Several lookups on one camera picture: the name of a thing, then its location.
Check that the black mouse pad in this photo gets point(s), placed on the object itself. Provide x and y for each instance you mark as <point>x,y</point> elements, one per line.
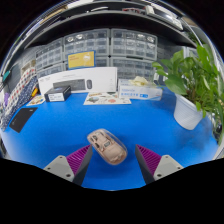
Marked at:
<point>22,119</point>

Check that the transparent pink computer mouse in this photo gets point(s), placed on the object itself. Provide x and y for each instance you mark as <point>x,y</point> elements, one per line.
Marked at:
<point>106,146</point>

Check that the navy polka-dot cloth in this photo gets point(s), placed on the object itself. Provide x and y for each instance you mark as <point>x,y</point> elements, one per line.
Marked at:
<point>25,96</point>

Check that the large sticker sheet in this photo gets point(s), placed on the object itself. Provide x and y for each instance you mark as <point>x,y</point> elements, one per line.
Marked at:
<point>106,99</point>

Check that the green plant in white pot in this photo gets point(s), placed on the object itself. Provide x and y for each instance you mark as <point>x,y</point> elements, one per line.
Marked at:
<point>186,113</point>

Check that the dark wall shelf unit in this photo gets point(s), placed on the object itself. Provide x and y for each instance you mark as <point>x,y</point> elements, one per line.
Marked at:
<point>100,18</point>

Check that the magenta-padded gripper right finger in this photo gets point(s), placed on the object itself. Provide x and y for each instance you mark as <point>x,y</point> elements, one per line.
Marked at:
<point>168,165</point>

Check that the small sticker sheet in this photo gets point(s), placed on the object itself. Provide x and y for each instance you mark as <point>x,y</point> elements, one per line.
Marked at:
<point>36,100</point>

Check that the long white keyboard box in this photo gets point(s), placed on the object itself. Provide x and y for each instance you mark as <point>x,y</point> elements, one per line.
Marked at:
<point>100,78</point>

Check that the teal object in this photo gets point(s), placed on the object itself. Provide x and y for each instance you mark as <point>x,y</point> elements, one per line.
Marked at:
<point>6,76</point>

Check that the yellow box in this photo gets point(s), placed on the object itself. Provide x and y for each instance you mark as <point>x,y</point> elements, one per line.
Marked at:
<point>81,60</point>

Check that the red blue checkered cloth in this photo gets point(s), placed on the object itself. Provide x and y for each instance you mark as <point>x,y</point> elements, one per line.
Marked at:
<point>20,86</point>

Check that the yellow orange object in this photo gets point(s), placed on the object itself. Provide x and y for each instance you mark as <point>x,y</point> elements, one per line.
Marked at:
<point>34,92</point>

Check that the clear plastic drawer cabinets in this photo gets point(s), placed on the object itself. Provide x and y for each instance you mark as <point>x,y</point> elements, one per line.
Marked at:
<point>133,43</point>

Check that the small black box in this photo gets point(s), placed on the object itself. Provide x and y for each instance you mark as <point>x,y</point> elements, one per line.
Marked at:
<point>56,95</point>

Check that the white and blue tissue box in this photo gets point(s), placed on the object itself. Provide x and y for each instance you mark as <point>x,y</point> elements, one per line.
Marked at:
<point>140,93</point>

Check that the purple object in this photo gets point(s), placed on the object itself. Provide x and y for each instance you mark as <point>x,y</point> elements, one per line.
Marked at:
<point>6,99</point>

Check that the white woven basket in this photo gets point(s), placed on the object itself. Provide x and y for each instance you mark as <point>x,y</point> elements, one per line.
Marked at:
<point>28,66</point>

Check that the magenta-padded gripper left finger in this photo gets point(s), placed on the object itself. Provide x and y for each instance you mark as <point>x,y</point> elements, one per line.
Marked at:
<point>56,166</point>

